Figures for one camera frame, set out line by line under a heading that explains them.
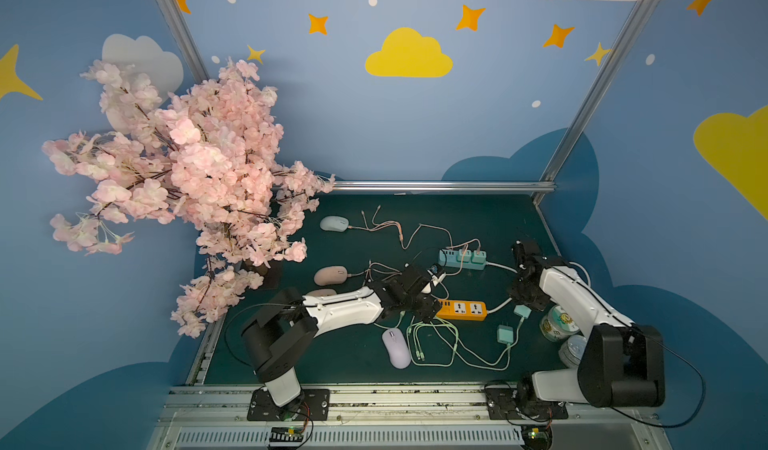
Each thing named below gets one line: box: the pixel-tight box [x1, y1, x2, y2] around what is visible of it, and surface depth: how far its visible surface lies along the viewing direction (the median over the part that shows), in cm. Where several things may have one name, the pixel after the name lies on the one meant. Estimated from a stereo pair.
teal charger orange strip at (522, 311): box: [513, 304, 532, 319], surface depth 86 cm
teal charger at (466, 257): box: [456, 249, 472, 263], surface depth 100 cm
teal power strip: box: [438, 248, 487, 271], surface depth 103 cm
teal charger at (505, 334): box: [496, 324, 514, 346], surface depth 86 cm
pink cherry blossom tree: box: [41, 60, 336, 337], surface depth 63 cm
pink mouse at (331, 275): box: [314, 265, 348, 286], surface depth 98 cm
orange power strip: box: [436, 299, 488, 321], surface depth 90 cm
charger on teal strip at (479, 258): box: [471, 250, 487, 265], surface depth 98 cm
